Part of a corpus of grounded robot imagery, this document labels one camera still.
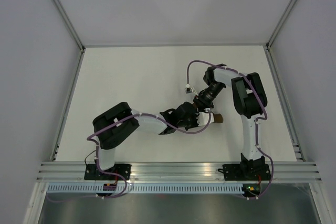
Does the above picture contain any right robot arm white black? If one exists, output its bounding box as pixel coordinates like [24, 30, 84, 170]
[193, 64, 271, 181]

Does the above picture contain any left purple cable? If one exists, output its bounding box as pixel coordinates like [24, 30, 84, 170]
[47, 110, 213, 204]

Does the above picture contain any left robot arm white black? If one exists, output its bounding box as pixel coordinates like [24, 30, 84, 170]
[92, 102, 199, 180]

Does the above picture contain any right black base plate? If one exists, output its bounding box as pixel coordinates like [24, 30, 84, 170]
[222, 164, 271, 182]

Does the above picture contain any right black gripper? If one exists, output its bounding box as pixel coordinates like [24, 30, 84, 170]
[193, 81, 225, 112]

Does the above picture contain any purple cable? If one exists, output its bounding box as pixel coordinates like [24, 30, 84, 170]
[186, 60, 275, 201]
[47, 110, 213, 204]

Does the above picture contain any aluminium front rail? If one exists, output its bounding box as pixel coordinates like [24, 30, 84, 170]
[35, 162, 322, 183]

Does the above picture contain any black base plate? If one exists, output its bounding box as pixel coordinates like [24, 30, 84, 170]
[222, 164, 271, 182]
[84, 164, 131, 181]

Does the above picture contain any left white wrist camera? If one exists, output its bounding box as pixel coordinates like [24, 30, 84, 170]
[197, 110, 215, 127]

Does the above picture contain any brown cloth napkin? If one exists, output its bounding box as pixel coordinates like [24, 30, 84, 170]
[193, 103, 223, 123]

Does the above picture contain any left aluminium frame post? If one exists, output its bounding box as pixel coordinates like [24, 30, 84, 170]
[51, 0, 85, 52]

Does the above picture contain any aluminium frame post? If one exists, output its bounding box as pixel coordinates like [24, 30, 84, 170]
[264, 0, 299, 51]
[51, 0, 85, 52]

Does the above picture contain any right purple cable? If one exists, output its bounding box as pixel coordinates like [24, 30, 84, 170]
[186, 60, 275, 201]

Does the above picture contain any white slotted cable duct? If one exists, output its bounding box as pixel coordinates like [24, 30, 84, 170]
[47, 182, 243, 194]

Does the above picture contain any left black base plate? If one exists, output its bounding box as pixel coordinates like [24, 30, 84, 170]
[84, 164, 131, 181]

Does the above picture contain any right aluminium frame post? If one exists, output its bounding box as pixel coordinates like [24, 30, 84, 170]
[264, 0, 299, 51]

